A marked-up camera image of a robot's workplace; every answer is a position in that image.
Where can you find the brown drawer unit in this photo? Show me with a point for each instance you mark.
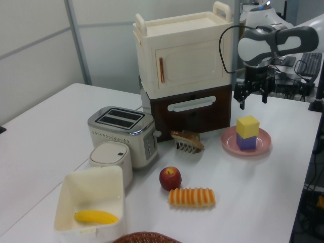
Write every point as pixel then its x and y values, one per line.
pixel 215 119

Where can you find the pink plate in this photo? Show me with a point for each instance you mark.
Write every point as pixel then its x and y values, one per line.
pixel 263 141

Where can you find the purple foam cube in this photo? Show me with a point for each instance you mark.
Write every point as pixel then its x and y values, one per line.
pixel 245 144

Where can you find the orange striped bread loaf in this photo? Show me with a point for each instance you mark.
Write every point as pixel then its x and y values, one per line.
pixel 191 197

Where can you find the wooden background cabinet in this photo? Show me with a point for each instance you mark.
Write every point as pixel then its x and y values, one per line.
pixel 242 27

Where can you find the cream plastic box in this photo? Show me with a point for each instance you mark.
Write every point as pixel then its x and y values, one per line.
pixel 88 187

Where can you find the yellow banana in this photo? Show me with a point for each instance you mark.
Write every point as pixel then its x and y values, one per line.
pixel 96 217

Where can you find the brown bread slice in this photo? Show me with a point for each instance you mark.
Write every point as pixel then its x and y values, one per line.
pixel 189 139

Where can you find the brown wicker basket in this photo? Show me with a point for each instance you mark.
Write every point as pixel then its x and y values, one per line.
pixel 146 238

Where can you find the red apple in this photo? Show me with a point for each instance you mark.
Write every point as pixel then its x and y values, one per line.
pixel 170 179

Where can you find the black flat object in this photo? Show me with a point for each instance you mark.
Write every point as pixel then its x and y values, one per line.
pixel 2 129

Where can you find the cream plastic cabinet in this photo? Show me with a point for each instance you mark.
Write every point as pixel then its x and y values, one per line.
pixel 187 63

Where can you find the bronze toast rack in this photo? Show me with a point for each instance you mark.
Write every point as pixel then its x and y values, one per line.
pixel 182 147

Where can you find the chrome cream toaster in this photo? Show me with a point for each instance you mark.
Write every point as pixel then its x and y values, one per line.
pixel 114 136

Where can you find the black monitor stand pole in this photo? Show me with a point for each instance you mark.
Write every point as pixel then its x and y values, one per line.
pixel 316 105

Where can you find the small white lidded bin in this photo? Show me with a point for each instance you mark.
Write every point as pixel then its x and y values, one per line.
pixel 108 153

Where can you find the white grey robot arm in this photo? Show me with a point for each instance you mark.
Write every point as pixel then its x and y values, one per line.
pixel 296 38

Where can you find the yellow foam cube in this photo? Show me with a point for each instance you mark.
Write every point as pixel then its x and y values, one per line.
pixel 246 126

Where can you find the black keyboard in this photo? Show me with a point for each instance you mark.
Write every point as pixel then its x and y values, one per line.
pixel 310 63

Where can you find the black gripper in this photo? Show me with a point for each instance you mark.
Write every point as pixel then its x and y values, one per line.
pixel 257 74

